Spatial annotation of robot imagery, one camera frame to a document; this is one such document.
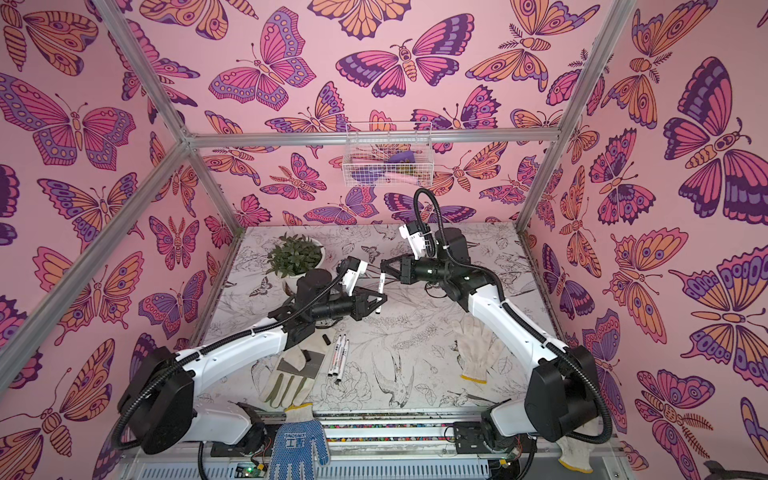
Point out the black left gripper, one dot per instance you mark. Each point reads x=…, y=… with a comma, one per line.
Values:
x=360, y=308

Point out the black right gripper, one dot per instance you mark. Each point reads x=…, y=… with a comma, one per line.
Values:
x=405, y=270

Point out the white marker pen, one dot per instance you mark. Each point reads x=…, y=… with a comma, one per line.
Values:
x=381, y=284
x=342, y=361
x=337, y=356

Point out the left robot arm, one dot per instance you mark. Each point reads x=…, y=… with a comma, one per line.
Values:
x=156, y=410

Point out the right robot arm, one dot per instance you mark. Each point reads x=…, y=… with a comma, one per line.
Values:
x=563, y=398

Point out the white plant pot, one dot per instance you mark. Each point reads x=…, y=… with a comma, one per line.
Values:
x=289, y=283

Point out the green potted plant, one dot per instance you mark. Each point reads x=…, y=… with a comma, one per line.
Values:
x=294, y=255

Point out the white knit glove on table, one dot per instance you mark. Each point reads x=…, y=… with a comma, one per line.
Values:
x=479, y=348

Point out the grey white work glove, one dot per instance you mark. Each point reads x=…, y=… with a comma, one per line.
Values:
x=292, y=379

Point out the blue dotted glove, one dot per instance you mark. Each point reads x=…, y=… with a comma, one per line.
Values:
x=300, y=446

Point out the white knit glove right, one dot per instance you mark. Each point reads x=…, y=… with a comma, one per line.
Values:
x=575, y=455

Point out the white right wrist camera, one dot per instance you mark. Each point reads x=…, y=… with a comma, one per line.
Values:
x=419, y=238

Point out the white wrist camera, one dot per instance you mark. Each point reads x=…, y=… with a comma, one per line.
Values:
x=351, y=270
x=419, y=238

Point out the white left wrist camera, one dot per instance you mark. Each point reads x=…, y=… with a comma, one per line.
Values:
x=351, y=270

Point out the wire wall basket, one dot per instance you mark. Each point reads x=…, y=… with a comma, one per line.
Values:
x=393, y=153

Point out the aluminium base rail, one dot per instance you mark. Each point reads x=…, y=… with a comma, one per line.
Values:
x=444, y=443

